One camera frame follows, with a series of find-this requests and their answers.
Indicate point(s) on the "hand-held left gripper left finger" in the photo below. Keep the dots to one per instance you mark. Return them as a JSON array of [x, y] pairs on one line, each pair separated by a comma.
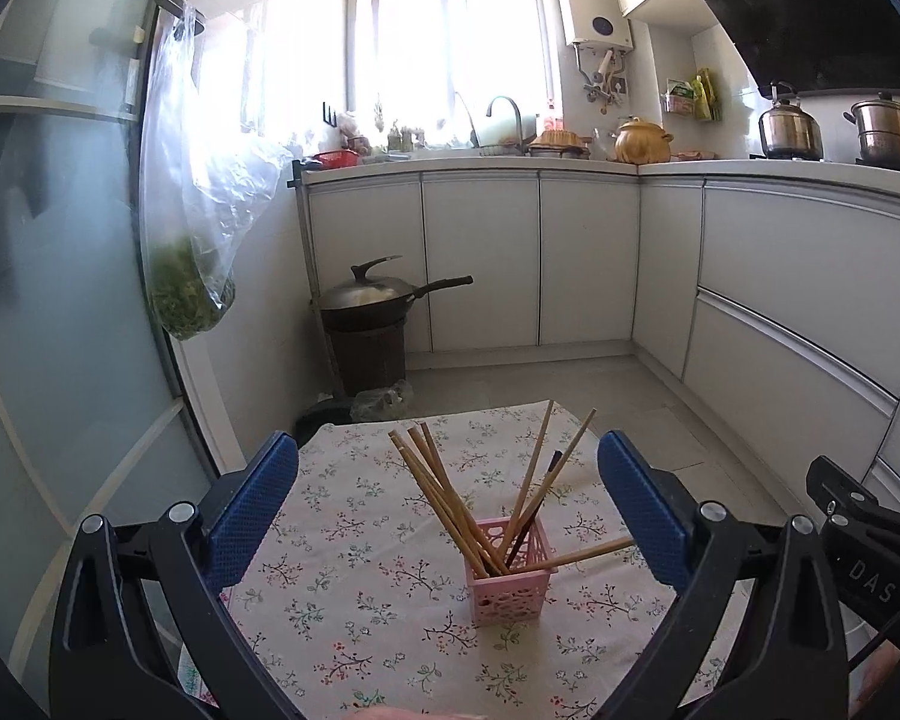
[[259, 499]]

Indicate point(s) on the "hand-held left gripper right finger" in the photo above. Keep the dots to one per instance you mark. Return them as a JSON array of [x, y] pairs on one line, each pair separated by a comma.
[[641, 502]]

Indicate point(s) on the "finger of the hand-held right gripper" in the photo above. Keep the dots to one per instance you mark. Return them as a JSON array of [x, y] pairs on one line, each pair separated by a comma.
[[840, 491]]

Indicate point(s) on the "black chopstick with gold band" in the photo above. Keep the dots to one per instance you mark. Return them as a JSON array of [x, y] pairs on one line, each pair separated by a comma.
[[546, 480]]

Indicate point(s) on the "pink perforated plastic basket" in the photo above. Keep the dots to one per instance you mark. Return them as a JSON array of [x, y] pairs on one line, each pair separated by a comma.
[[506, 600]]

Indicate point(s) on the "bunch of wooden chopsticks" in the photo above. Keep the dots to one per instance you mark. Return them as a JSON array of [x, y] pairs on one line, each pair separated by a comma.
[[461, 525]]

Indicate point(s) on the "floral tablecloth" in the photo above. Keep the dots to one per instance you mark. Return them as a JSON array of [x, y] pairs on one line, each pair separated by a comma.
[[345, 540]]

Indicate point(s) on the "black basin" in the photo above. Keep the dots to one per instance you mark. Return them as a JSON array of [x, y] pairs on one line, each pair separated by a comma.
[[322, 416]]

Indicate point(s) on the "clear plastic bag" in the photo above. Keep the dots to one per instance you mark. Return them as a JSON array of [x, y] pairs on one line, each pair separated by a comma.
[[382, 401]]

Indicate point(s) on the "brown bin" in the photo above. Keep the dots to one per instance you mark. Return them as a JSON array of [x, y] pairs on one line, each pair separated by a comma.
[[364, 360]]

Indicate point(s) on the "plastic bag of greens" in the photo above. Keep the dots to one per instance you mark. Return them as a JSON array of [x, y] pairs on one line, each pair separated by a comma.
[[187, 300]]

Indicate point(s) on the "wok with lid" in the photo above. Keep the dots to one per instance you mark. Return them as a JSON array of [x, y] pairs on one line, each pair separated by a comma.
[[367, 296]]

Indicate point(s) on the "white base cabinets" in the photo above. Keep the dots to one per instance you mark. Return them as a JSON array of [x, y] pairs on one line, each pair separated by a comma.
[[480, 255]]

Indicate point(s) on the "frosted glass door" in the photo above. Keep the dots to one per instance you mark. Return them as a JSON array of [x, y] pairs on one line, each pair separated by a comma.
[[60, 277]]

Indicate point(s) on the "white countertop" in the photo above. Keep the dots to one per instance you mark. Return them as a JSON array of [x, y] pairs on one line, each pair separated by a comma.
[[757, 167]]

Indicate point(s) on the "steel stockpot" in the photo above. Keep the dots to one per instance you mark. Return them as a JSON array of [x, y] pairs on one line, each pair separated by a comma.
[[896, 135]]

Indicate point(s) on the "red basket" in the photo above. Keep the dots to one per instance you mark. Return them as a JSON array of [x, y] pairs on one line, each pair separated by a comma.
[[336, 160]]

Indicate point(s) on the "yellow clay pot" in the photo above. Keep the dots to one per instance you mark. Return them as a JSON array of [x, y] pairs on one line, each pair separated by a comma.
[[641, 144]]

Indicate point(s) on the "steel kettle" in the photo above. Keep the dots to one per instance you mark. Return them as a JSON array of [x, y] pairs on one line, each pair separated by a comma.
[[789, 131]]

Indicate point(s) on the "brown woven basket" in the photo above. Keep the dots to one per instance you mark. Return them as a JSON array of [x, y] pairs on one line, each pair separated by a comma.
[[562, 141]]

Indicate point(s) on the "kitchen faucet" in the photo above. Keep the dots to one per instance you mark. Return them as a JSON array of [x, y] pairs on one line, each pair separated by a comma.
[[520, 127]]

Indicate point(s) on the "yellow gloves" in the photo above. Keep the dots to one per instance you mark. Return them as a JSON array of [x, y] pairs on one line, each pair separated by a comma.
[[705, 94]]

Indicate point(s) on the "black range hood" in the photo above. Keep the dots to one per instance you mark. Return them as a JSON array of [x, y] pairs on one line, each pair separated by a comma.
[[810, 7]]

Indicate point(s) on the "window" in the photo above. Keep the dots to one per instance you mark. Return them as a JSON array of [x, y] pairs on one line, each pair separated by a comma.
[[450, 52]]

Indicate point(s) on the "white water heater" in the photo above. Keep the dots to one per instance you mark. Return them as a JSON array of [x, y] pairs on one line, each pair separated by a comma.
[[592, 7]]

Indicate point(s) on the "black wall hooks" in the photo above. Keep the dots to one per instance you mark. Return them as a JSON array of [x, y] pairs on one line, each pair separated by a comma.
[[328, 114]]

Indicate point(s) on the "wall rack with packets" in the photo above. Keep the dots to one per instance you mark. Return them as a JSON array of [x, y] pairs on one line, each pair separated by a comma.
[[676, 99]]

